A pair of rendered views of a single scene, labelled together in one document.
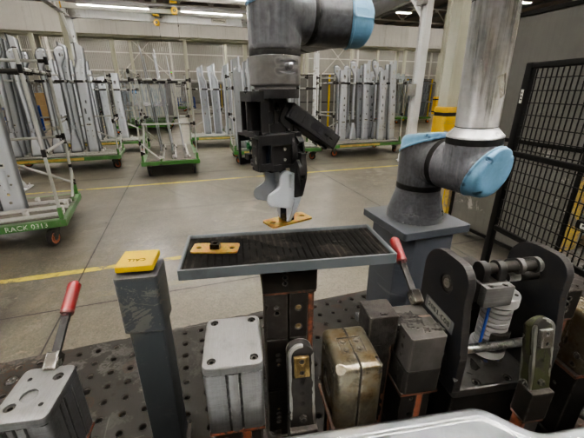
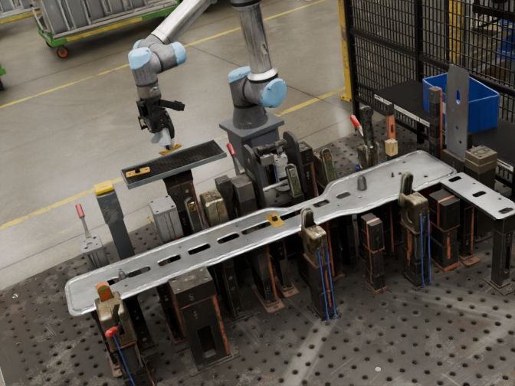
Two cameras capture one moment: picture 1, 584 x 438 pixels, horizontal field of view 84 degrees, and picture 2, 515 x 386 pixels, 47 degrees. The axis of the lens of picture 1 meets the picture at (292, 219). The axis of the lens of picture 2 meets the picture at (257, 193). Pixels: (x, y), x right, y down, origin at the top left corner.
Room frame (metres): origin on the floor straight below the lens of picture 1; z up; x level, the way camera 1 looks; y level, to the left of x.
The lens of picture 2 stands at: (-1.38, 0.00, 2.10)
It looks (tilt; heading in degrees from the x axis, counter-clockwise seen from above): 31 degrees down; 352
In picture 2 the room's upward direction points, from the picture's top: 11 degrees counter-clockwise
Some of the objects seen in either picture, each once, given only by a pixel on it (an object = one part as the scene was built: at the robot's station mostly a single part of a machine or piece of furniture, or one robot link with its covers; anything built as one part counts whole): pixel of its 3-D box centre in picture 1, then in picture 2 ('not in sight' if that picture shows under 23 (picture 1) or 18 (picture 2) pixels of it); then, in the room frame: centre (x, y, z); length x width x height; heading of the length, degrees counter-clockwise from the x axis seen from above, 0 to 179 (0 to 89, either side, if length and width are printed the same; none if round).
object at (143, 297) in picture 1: (158, 364); (122, 240); (0.50, 0.27, 0.92); 0.08 x 0.08 x 0.44; 9
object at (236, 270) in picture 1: (287, 248); (173, 163); (0.54, 0.01, 1.16); 0.37 x 0.14 x 0.02; 99
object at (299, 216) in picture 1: (288, 217); (169, 148); (0.54, 0.01, 1.22); 0.08 x 0.04 x 0.01; 124
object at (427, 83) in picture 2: not in sight; (458, 101); (0.57, -1.13, 1.10); 0.30 x 0.17 x 0.13; 179
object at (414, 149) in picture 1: (424, 157); (244, 84); (0.86, -0.35, 1.27); 0.13 x 0.12 x 0.14; 27
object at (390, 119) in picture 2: not in sight; (392, 163); (0.49, -0.81, 0.95); 0.03 x 0.01 x 0.50; 99
